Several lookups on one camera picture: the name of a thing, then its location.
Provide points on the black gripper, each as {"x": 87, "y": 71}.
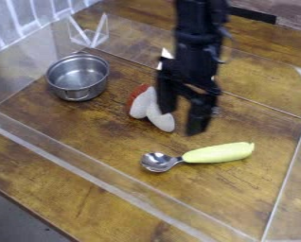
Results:
{"x": 193, "y": 66}

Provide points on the green handled metal spoon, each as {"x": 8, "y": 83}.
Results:
{"x": 157, "y": 162}

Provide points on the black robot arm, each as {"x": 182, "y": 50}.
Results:
{"x": 200, "y": 17}

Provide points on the white red toy mushroom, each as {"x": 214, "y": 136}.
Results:
{"x": 142, "y": 107}

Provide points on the small steel pot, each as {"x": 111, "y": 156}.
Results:
{"x": 77, "y": 78}

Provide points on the black bar on table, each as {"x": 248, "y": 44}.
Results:
{"x": 253, "y": 15}

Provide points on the clear acrylic enclosure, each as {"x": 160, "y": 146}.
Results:
{"x": 70, "y": 155}

